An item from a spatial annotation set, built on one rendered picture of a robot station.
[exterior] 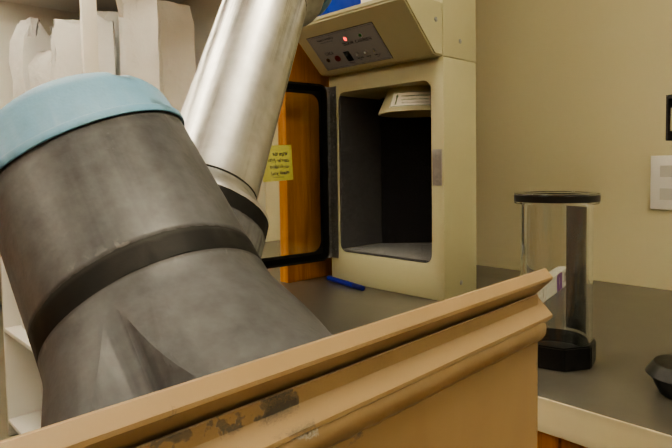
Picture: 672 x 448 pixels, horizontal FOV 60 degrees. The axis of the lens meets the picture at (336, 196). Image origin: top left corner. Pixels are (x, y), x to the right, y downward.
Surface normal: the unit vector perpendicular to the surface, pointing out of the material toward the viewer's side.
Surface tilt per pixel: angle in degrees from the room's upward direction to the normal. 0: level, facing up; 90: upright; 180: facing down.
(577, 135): 90
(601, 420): 90
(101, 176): 52
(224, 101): 58
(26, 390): 90
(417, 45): 135
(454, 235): 90
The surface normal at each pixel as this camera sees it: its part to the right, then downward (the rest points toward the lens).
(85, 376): -0.52, -0.47
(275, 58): 0.75, -0.22
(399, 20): -0.51, 0.74
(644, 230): -0.73, 0.05
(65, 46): 0.28, 0.12
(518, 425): 0.72, 0.03
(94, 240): -0.07, -0.48
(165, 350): -0.11, -0.74
